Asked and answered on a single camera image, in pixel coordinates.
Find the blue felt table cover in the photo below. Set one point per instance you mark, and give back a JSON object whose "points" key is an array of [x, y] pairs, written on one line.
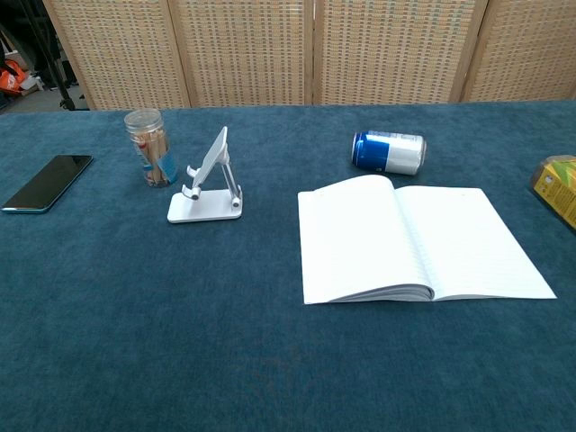
{"points": [[180, 315]]}

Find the black smartphone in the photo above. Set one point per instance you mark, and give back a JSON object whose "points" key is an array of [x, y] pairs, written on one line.
{"points": [[47, 182]]}

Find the blue and white drink can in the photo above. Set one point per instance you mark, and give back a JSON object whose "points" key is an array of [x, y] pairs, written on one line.
{"points": [[387, 153]]}

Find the black tripod stand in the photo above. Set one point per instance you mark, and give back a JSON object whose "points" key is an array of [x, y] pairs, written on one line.
{"points": [[54, 67]]}

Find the orange bag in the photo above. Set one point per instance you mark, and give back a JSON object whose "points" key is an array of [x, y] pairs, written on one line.
{"points": [[11, 78]]}

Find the clear jar of wooden sticks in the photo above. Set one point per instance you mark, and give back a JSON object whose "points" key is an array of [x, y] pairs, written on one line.
{"points": [[153, 153]]}

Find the yellow green box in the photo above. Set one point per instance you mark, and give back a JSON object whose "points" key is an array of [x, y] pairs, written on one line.
{"points": [[558, 189]]}

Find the woven wooden folding screen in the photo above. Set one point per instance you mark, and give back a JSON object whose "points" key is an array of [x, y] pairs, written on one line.
{"points": [[252, 49]]}

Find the white folding phone stand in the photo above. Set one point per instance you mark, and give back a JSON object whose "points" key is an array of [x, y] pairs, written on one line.
{"points": [[204, 209]]}

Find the notebook with yellow cover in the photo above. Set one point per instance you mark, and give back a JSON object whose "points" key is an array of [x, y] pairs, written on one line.
{"points": [[360, 243]]}

